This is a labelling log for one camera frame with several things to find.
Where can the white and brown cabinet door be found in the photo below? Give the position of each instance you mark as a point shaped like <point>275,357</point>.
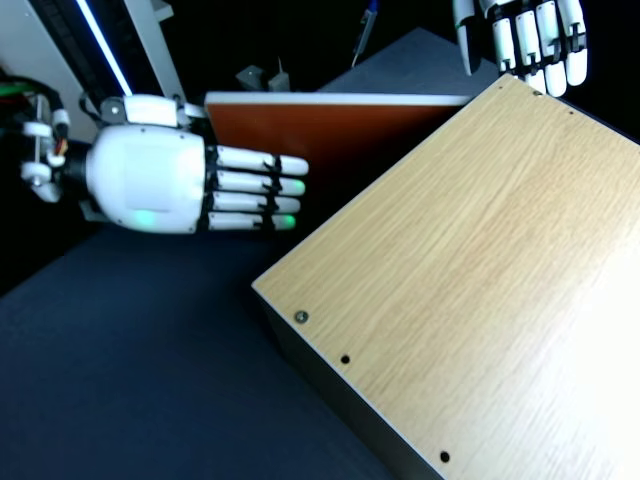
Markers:
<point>325,125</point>

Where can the light wooden box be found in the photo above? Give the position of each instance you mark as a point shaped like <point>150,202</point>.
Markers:
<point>475,250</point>

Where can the white plug with blue tip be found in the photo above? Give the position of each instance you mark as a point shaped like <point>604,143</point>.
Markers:
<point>365,30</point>

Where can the pale block with spike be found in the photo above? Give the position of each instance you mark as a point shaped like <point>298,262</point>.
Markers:
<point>280,80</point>

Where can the bright light strip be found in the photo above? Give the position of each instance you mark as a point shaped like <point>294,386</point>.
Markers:
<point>102,50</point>

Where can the grey table cloth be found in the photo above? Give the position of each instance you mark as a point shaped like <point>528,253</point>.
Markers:
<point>100,375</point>

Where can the grey wedge bracket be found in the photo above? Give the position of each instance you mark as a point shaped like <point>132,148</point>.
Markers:
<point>250,79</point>

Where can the white frame post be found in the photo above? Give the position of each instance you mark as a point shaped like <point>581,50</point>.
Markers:
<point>155,50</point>

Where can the white frame panel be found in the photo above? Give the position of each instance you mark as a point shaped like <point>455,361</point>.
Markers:
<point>30,40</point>

